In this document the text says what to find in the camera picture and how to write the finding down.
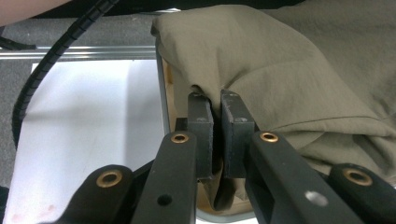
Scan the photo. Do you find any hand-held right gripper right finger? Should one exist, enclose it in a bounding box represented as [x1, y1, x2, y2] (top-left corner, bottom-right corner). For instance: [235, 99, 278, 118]
[219, 89, 365, 224]

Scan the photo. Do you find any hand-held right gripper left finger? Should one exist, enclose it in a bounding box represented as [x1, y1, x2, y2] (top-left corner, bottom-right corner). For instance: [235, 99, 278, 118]
[130, 92, 215, 224]

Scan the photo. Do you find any olive green garment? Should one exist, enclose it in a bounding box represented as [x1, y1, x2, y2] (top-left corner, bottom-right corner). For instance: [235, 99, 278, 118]
[150, 0, 396, 214]

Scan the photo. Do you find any white table sheet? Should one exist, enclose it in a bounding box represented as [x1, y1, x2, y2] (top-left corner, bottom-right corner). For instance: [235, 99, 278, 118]
[1, 59, 166, 224]

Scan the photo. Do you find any aluminium rail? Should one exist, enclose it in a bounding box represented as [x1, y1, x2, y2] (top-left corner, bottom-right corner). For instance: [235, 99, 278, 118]
[0, 45, 157, 61]

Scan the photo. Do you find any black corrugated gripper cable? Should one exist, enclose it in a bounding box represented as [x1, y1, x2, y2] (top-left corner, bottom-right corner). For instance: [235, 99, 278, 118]
[11, 0, 121, 147]

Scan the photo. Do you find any thin black cable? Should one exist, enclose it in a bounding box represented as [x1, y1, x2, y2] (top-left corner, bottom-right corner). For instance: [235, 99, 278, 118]
[0, 35, 37, 51]

